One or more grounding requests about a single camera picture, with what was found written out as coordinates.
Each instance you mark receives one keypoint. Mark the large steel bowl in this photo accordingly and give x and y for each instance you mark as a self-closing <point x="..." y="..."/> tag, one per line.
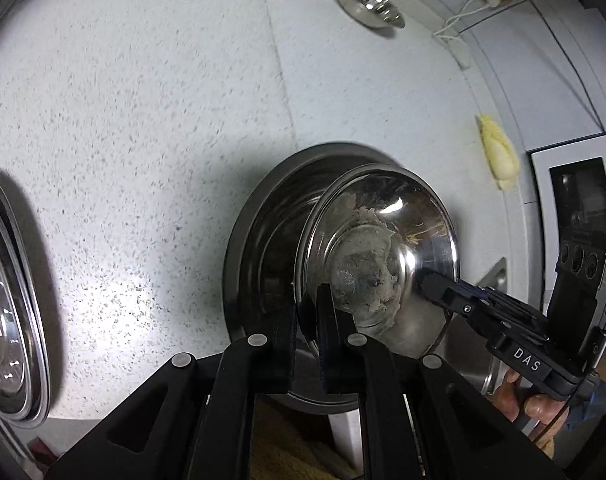
<point x="268" y="240"/>

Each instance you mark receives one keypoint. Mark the small stained steel bowl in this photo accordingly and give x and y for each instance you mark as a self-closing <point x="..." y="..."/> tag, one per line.
<point x="383" y="240"/>

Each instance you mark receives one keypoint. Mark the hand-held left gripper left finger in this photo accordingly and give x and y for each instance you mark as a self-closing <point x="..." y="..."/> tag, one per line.
<point x="278" y="355"/>

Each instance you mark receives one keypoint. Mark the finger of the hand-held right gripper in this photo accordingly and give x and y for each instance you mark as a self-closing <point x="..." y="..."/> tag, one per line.
<point x="448" y="296"/>
<point x="520" y="316"/>

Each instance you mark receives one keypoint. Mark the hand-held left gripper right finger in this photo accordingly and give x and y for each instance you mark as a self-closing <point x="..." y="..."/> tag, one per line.
<point x="333" y="355"/>

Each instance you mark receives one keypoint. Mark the large steel plate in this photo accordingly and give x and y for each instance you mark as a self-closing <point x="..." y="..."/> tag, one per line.
<point x="43" y="360"/>

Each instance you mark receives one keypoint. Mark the steel sink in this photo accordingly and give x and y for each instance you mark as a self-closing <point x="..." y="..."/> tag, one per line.
<point x="495" y="275"/>

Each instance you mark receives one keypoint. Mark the yellow dish cloth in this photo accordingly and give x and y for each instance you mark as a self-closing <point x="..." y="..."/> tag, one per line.
<point x="498" y="155"/>

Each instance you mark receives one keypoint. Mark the person's right hand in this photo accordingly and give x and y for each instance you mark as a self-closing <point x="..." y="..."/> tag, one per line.
<point x="540" y="410"/>

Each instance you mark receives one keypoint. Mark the small clean steel bowl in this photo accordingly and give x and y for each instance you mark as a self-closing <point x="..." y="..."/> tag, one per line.
<point x="370" y="2"/>

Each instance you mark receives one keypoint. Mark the white microwave oven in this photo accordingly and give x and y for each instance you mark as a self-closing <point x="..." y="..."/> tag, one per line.
<point x="573" y="185"/>

